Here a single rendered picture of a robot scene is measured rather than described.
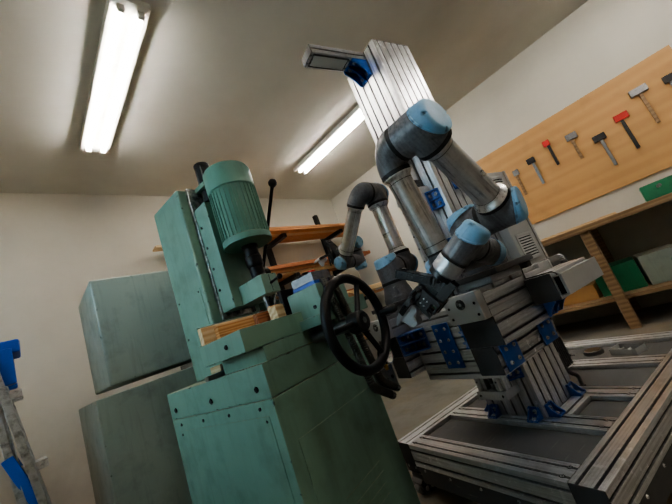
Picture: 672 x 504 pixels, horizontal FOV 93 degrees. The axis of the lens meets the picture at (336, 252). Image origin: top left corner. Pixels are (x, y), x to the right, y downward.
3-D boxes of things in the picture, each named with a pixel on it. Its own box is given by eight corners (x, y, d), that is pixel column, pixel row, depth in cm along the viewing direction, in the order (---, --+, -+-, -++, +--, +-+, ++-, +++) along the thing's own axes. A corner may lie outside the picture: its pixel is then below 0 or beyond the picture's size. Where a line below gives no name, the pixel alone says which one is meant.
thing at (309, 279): (314, 283, 98) (308, 266, 99) (291, 295, 104) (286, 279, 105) (340, 278, 108) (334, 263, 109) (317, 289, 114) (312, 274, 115)
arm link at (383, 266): (376, 287, 157) (366, 261, 160) (392, 282, 167) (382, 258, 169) (395, 279, 149) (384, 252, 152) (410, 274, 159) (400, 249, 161)
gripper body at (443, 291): (427, 321, 86) (454, 286, 81) (403, 299, 90) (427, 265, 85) (437, 315, 92) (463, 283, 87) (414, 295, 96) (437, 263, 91)
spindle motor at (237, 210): (242, 236, 106) (217, 154, 112) (215, 256, 116) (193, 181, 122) (282, 235, 120) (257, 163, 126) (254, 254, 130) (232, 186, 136)
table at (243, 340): (267, 344, 75) (259, 319, 76) (203, 368, 92) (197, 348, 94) (388, 299, 124) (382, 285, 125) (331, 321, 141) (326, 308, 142)
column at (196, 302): (225, 373, 111) (174, 189, 125) (194, 383, 123) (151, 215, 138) (274, 353, 129) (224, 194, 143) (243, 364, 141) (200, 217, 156)
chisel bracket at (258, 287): (267, 297, 108) (260, 274, 110) (244, 309, 116) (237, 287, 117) (283, 294, 114) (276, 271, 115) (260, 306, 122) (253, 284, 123)
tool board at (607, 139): (735, 139, 238) (669, 43, 256) (480, 245, 371) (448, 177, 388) (734, 140, 242) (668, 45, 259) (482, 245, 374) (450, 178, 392)
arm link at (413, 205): (354, 150, 101) (429, 289, 97) (378, 127, 93) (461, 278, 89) (374, 148, 109) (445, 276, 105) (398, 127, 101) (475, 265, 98)
